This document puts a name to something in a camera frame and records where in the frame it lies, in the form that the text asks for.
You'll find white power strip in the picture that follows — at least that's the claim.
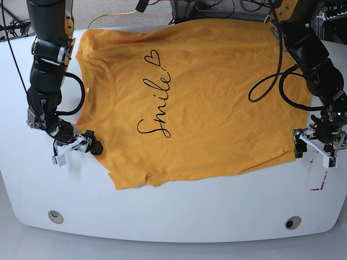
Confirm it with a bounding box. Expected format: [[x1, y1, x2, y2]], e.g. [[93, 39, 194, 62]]
[[323, 8, 346, 21]]

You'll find red tape rectangle marking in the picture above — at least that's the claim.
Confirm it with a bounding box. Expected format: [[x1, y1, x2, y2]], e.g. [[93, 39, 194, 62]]
[[307, 154, 329, 191]]

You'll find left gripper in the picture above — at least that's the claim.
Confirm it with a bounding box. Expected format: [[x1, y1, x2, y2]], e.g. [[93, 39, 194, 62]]
[[293, 115, 346, 159]]

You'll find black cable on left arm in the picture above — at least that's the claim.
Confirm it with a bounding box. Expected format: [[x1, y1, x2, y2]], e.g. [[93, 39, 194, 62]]
[[248, 0, 326, 112]]

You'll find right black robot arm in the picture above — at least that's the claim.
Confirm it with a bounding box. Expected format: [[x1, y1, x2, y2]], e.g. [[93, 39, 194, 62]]
[[27, 1, 103, 155]]

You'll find right table cable grommet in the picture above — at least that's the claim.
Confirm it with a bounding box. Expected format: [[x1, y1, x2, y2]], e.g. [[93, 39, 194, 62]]
[[285, 216, 301, 230]]

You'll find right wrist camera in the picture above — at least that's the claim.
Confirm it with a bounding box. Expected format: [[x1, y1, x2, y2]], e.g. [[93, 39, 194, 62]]
[[52, 154, 67, 167]]

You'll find left table cable grommet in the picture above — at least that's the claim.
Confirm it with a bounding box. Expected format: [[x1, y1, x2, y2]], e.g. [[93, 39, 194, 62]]
[[48, 210, 63, 224]]

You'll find orange T-shirt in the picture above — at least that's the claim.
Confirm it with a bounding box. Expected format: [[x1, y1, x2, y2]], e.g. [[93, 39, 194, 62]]
[[76, 19, 309, 190]]

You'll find table cable grommet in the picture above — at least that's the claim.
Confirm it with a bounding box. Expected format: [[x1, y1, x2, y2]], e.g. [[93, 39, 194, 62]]
[[285, 216, 301, 230], [48, 210, 63, 224]]

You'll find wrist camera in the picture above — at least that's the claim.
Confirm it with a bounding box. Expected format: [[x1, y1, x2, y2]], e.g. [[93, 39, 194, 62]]
[[52, 154, 67, 167], [323, 156, 339, 168]]

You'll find yellow floor cable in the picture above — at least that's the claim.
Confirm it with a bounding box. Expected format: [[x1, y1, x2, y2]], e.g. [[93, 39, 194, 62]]
[[87, 10, 138, 29]]

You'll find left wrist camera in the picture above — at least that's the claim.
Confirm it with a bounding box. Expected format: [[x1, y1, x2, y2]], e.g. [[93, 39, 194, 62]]
[[323, 156, 339, 168]]

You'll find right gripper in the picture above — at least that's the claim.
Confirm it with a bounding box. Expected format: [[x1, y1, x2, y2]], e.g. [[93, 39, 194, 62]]
[[44, 121, 104, 155]]

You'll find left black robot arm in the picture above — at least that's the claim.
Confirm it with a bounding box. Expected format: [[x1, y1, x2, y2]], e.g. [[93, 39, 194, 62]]
[[269, 1, 346, 167]]

